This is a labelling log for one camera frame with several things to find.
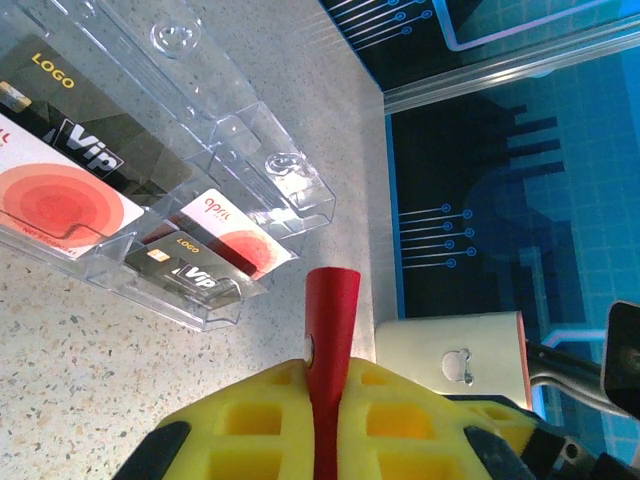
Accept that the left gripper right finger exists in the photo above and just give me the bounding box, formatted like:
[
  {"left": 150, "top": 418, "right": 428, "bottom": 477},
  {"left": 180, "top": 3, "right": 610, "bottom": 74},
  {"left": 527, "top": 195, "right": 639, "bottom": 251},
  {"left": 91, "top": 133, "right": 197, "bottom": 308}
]
[{"left": 340, "top": 357, "right": 539, "bottom": 480}]

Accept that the white card red circle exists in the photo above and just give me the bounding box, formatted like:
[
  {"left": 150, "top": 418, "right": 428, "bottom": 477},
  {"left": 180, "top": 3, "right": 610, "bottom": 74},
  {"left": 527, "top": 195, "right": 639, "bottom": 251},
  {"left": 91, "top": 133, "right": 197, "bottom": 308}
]
[
  {"left": 0, "top": 113, "right": 146, "bottom": 261},
  {"left": 167, "top": 188, "right": 294, "bottom": 280}
]

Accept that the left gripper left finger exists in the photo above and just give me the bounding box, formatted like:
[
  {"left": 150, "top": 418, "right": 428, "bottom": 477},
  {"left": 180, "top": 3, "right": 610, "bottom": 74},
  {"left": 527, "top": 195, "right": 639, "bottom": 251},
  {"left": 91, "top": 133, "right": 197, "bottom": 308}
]
[{"left": 115, "top": 360, "right": 317, "bottom": 480}]

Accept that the red card holder wallet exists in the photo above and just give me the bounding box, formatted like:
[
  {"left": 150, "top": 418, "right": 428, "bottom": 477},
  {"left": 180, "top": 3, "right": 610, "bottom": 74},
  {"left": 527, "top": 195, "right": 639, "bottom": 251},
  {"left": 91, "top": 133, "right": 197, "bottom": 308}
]
[{"left": 304, "top": 267, "right": 362, "bottom": 480}]

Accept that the aluminium frame post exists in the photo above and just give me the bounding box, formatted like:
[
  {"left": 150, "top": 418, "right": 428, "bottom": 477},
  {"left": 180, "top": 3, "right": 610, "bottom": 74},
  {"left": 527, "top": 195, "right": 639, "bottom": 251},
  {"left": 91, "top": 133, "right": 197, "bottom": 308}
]
[{"left": 383, "top": 47, "right": 640, "bottom": 115}]

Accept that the white orange knife block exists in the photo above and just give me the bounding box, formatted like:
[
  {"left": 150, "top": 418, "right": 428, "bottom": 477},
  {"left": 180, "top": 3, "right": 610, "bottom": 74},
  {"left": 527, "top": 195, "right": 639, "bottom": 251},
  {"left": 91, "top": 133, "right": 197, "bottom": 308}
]
[{"left": 374, "top": 309, "right": 529, "bottom": 412}]

